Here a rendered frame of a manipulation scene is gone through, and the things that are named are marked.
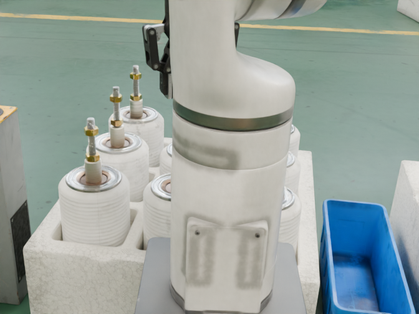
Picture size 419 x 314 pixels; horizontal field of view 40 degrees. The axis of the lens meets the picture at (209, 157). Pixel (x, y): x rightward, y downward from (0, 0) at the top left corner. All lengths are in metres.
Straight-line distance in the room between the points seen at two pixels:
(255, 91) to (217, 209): 0.10
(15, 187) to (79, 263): 0.18
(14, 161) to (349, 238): 0.60
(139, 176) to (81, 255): 0.18
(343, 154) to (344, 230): 0.46
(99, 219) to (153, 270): 0.25
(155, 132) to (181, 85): 0.57
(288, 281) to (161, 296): 0.12
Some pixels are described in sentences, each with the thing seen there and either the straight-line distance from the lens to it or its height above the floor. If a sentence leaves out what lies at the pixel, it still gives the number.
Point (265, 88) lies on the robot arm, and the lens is 0.39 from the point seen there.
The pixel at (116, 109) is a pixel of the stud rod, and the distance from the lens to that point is 0.87.
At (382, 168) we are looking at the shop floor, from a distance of 1.47.
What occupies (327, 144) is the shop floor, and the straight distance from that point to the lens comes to 1.56.
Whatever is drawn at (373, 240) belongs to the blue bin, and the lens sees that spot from 1.09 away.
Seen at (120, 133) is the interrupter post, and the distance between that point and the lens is 0.88.
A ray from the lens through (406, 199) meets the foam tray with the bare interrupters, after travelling 1.04.
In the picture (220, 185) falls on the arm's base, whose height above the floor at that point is 0.43.
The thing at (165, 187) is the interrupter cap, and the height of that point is 0.25.
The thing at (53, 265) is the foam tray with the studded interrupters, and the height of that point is 0.16.
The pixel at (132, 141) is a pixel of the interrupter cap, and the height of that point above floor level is 0.25.
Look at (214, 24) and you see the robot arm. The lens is 0.37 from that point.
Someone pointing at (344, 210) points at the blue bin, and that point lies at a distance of 1.06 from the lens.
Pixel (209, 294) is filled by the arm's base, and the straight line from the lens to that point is 0.47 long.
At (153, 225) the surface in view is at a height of 0.21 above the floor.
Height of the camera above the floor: 0.63
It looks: 26 degrees down
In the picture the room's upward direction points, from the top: 3 degrees clockwise
